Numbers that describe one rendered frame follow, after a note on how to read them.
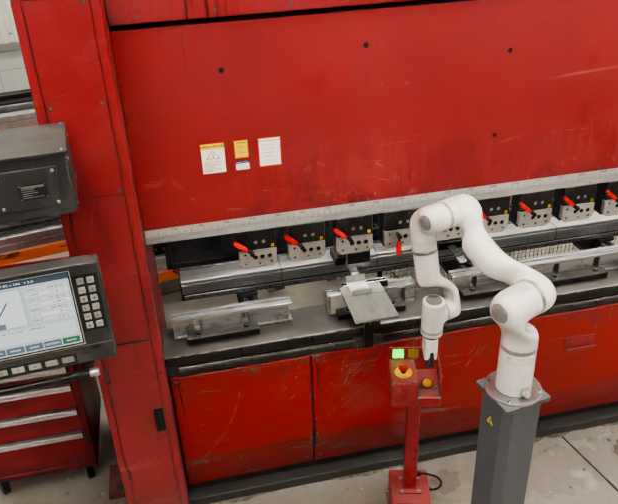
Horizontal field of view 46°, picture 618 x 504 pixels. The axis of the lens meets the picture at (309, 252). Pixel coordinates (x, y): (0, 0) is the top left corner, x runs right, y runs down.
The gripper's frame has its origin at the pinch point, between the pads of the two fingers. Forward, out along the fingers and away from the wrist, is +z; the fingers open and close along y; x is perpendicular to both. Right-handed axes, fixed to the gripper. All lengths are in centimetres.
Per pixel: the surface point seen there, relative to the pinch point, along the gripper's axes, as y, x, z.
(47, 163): 35, -115, -110
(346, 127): -38, -31, -85
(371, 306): -18.4, -22.1, -13.9
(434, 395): 4.7, 2.3, 13.7
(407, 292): -38.6, -5.4, -4.9
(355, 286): -33.2, -28.2, -12.9
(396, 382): 4.8, -13.1, 6.2
